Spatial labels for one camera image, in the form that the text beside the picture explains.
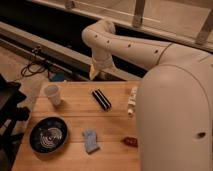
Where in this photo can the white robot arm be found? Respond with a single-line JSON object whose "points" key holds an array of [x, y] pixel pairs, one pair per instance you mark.
{"points": [[174, 101]]}

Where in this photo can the black whiteboard eraser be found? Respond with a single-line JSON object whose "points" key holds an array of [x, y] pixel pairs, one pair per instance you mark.
{"points": [[101, 99]]}

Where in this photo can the black chair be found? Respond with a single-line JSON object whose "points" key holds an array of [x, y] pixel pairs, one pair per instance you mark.
{"points": [[10, 96]]}

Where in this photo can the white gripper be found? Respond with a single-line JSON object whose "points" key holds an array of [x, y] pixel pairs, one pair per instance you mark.
{"points": [[98, 65]]}

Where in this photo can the black patterned bowl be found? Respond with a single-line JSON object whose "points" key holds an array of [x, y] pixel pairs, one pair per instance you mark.
{"points": [[48, 135]]}

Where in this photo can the blue object on floor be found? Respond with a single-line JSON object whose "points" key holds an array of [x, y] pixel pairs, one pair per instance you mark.
{"points": [[58, 77]]}

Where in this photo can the white glue bottle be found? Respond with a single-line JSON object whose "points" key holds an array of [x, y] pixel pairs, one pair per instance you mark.
{"points": [[132, 101]]}

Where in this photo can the blue sponge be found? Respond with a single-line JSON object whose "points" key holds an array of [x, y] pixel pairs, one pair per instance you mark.
{"points": [[91, 144]]}

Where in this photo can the brown sausage toy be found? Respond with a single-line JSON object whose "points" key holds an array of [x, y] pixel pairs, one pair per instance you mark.
{"points": [[130, 141]]}

